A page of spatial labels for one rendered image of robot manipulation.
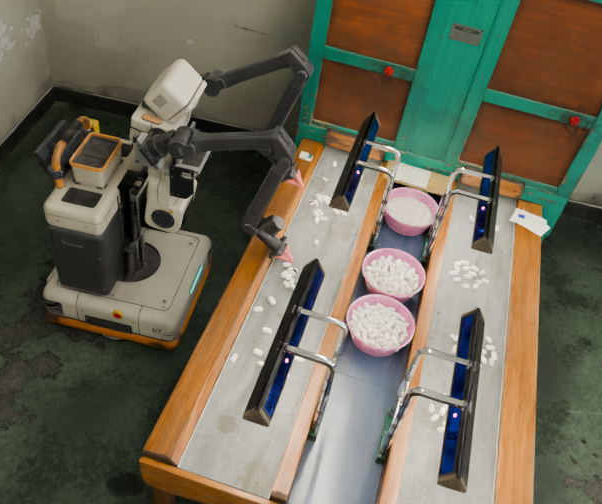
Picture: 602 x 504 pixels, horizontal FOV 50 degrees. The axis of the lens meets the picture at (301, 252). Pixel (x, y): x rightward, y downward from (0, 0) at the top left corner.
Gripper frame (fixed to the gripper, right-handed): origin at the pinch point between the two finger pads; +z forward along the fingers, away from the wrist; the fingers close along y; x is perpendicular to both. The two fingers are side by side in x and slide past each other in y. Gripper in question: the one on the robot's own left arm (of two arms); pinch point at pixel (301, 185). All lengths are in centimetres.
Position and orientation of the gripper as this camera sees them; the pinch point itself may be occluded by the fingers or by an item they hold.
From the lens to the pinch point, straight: 283.7
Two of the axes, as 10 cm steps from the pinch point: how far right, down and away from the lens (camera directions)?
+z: 6.4, 6.7, 3.8
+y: 2.8, -6.6, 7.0
